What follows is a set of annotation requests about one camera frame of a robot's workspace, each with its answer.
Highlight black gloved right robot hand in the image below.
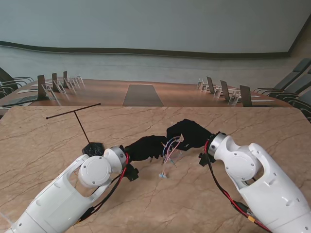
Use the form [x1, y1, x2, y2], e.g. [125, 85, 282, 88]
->
[166, 118, 216, 151]

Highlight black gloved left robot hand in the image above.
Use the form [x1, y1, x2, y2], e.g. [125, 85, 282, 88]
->
[125, 135, 170, 162]

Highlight thin white cable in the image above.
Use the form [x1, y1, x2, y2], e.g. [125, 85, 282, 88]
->
[158, 135, 185, 180]

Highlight black T-bar rack hexagon base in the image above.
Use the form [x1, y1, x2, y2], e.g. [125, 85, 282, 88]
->
[45, 102, 105, 156]

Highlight brown wooden conference table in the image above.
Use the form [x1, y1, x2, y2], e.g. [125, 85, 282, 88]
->
[0, 78, 296, 109]

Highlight dark grey office chair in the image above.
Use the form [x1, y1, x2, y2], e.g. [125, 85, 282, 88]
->
[253, 57, 311, 94]
[274, 70, 311, 101]
[290, 88, 311, 122]
[0, 84, 16, 100]
[0, 67, 35, 92]

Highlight grey desk pad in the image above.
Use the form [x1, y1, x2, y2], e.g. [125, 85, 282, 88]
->
[0, 95, 39, 107]

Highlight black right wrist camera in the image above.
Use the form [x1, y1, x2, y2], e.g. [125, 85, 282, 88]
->
[198, 152, 215, 167]

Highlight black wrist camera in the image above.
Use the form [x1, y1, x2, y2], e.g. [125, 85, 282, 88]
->
[124, 165, 140, 182]
[198, 152, 215, 167]

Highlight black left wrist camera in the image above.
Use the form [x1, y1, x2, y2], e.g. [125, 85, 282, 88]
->
[124, 165, 140, 182]

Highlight red black left arm cable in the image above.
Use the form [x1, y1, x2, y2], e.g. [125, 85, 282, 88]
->
[76, 152, 130, 223]

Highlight red black arm cable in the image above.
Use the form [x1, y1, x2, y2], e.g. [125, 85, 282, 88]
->
[205, 140, 273, 233]
[76, 152, 130, 223]

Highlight red black right arm cable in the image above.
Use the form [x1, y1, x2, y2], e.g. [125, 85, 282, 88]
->
[205, 140, 273, 233]

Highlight white left arm cable tie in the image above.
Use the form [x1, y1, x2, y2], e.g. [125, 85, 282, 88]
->
[0, 211, 14, 226]

